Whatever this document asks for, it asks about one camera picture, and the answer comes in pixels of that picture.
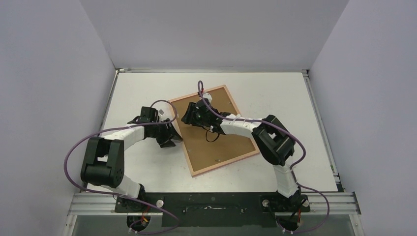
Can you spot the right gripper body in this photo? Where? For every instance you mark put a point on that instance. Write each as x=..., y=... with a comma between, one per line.
x=190, y=115

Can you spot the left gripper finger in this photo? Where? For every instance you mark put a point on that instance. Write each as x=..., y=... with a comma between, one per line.
x=172, y=133
x=167, y=144

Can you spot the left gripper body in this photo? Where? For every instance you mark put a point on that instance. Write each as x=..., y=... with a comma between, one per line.
x=162, y=133

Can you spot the brown backing board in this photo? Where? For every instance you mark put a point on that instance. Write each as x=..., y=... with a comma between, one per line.
x=202, y=152

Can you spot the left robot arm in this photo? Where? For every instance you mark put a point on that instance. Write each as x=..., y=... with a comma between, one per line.
x=103, y=164

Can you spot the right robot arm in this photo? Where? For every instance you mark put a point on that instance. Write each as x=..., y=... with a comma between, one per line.
x=273, y=140

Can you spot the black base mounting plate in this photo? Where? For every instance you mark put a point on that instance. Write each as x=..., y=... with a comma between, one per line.
x=222, y=209

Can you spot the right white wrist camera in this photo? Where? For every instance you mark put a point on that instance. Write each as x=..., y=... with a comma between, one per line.
x=206, y=96

